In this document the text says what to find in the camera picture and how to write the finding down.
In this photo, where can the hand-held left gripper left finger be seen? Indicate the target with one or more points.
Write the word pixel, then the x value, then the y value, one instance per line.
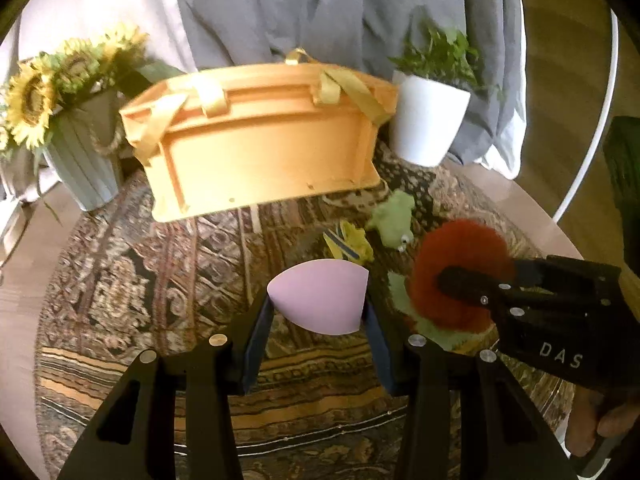
pixel 255 350

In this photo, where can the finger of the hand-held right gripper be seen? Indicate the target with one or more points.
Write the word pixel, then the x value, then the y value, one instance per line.
pixel 470 285

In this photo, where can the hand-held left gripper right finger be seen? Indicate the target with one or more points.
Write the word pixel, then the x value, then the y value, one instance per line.
pixel 380 350

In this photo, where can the red fluffy plush toy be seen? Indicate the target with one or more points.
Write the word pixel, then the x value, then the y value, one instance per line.
pixel 460 250

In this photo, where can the pale egg-shaped sponge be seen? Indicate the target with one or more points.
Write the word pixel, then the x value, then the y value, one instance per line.
pixel 320 295

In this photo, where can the orange plastic crate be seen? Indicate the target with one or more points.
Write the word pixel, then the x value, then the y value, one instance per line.
pixel 260 160

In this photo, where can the person's right hand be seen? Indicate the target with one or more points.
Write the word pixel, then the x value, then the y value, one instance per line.
pixel 610 422

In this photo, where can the green frog plush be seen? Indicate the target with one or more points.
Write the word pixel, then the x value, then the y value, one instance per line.
pixel 392 215

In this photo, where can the yellow small toy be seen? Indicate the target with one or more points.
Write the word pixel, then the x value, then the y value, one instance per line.
pixel 350 242

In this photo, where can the patterned fringed table cloth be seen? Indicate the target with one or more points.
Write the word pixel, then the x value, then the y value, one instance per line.
pixel 150 285

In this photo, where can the white sheer curtain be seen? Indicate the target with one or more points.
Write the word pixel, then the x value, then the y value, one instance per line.
pixel 505 155

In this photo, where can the green plant in white pot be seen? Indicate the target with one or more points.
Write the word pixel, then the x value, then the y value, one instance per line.
pixel 425 120

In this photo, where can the white vertical strip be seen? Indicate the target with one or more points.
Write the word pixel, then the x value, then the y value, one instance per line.
pixel 607 110

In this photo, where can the grey ribbed vase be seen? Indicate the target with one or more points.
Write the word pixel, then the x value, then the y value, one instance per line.
pixel 80 170

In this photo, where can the grey curtain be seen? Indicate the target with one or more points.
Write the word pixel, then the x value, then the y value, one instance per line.
pixel 300 5

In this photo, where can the artificial sunflower bouquet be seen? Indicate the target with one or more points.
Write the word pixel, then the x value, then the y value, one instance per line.
pixel 30 100

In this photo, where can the beige curtain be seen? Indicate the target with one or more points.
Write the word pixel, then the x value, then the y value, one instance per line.
pixel 100 0

